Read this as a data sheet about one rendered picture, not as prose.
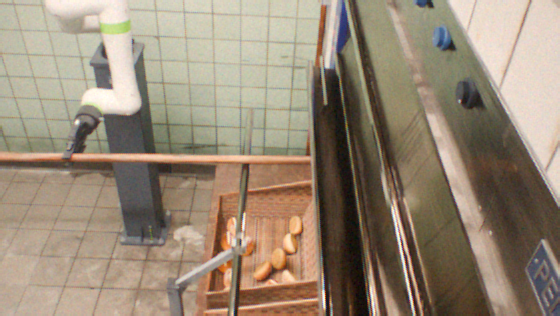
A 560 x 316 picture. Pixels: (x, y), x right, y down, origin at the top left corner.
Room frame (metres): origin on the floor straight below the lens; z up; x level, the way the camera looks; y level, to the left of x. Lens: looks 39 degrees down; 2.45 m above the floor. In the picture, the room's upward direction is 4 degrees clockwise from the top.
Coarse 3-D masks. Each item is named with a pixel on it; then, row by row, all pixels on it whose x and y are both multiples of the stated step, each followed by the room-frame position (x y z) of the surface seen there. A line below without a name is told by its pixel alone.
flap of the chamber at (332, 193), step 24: (336, 96) 1.61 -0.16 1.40; (336, 120) 1.46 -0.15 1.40; (336, 144) 1.33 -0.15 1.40; (312, 168) 1.20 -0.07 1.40; (336, 168) 1.21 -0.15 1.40; (336, 192) 1.11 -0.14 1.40; (336, 216) 1.01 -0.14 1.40; (336, 240) 0.92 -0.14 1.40; (336, 264) 0.84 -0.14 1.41; (360, 264) 0.86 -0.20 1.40; (336, 288) 0.77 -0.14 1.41; (360, 288) 0.78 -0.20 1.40; (336, 312) 0.71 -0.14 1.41; (360, 312) 0.72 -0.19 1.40
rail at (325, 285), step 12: (312, 60) 1.80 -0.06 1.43; (312, 72) 1.71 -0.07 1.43; (312, 84) 1.62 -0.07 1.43; (312, 96) 1.55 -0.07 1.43; (312, 108) 1.47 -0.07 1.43; (312, 120) 1.41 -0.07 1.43; (312, 132) 1.35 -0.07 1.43; (312, 144) 1.29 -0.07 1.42; (324, 216) 0.98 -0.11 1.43; (324, 228) 0.94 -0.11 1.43; (324, 240) 0.90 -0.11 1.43; (324, 252) 0.86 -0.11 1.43; (324, 264) 0.82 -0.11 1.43; (324, 276) 0.79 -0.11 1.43; (324, 288) 0.75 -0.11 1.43; (324, 300) 0.72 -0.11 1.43; (324, 312) 0.69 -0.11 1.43
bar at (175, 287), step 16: (240, 192) 1.31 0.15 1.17; (240, 208) 1.24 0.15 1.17; (240, 224) 1.16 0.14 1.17; (240, 240) 1.10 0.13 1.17; (224, 256) 1.08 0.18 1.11; (240, 256) 1.04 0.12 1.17; (192, 272) 1.09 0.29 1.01; (240, 272) 0.98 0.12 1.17; (176, 288) 1.06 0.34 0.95; (176, 304) 1.06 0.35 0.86
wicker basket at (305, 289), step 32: (256, 192) 1.75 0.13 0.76; (288, 192) 1.76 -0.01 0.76; (224, 224) 1.69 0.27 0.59; (256, 224) 1.71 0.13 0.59; (288, 224) 1.73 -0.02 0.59; (256, 256) 1.52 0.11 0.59; (288, 256) 1.53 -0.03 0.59; (224, 288) 1.34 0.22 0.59; (256, 288) 1.21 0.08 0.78; (288, 288) 1.22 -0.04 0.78
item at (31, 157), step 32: (0, 160) 1.39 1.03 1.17; (32, 160) 1.40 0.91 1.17; (64, 160) 1.41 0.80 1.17; (96, 160) 1.41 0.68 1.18; (128, 160) 1.42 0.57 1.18; (160, 160) 1.43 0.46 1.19; (192, 160) 1.44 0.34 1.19; (224, 160) 1.45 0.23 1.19; (256, 160) 1.46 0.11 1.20; (288, 160) 1.47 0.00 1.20
